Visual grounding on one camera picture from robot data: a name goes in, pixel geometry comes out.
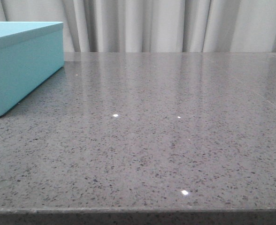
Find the grey pleated curtain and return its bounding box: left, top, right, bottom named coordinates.
left=0, top=0, right=276, bottom=53

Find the light blue storage box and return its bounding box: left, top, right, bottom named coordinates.
left=0, top=22, right=64, bottom=117

